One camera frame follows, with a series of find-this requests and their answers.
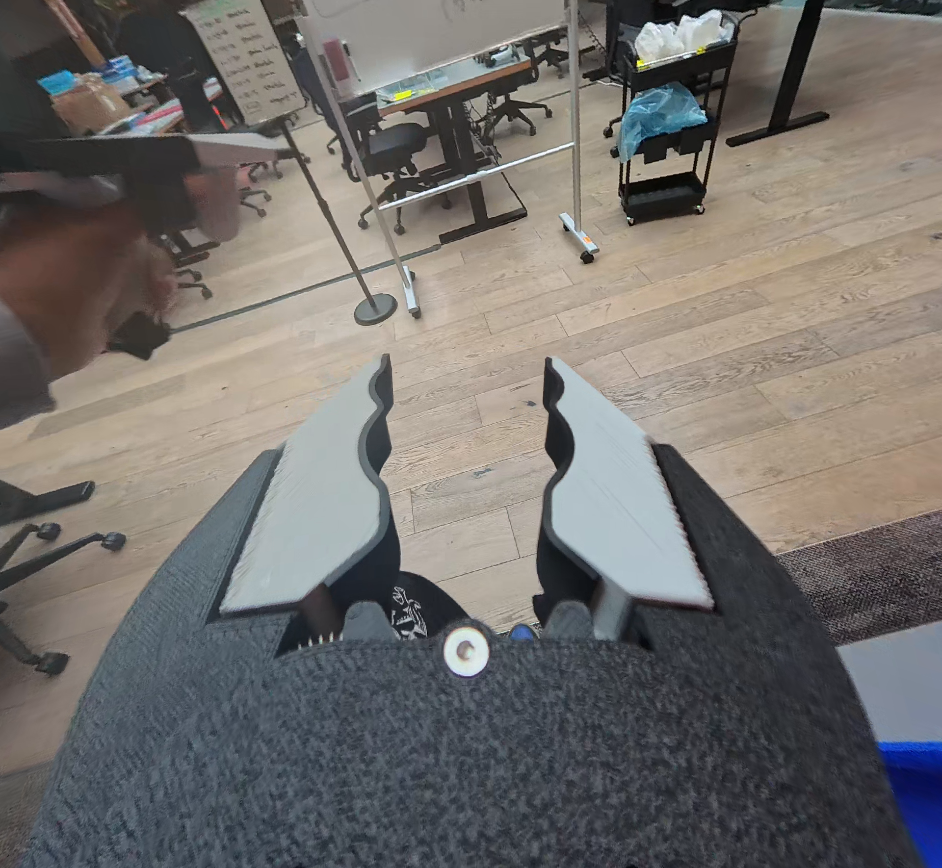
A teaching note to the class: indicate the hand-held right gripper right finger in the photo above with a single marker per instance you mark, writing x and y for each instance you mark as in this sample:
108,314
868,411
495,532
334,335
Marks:
625,515

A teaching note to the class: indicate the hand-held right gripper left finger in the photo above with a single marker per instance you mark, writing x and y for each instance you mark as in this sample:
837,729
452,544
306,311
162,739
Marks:
309,515

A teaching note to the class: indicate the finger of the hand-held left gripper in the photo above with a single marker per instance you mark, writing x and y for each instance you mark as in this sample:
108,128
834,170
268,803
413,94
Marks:
243,145

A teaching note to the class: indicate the person's left forearm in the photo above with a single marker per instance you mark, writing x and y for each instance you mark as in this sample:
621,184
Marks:
22,368

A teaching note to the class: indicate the black-legged office desk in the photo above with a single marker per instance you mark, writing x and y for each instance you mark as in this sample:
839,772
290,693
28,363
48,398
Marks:
456,77

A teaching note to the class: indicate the cardboard box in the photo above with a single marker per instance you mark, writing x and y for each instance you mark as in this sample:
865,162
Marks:
92,107

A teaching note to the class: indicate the small whiteboard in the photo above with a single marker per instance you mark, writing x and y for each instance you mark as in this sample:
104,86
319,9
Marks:
243,51

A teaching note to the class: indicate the black office chairs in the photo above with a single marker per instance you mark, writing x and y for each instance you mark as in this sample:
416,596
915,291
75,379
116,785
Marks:
397,140

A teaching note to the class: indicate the black chair base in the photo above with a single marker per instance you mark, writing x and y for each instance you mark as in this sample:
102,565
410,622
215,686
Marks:
44,552

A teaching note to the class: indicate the black rolling cart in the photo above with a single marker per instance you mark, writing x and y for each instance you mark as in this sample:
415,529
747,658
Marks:
662,191

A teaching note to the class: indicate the blue plastic bag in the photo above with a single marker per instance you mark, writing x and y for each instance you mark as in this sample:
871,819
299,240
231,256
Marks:
659,114

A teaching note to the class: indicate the blue plastic bin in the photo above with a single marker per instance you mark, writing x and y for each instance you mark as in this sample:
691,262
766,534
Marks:
916,802

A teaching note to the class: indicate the white plastic bags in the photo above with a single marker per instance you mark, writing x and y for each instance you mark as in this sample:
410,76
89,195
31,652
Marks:
684,33

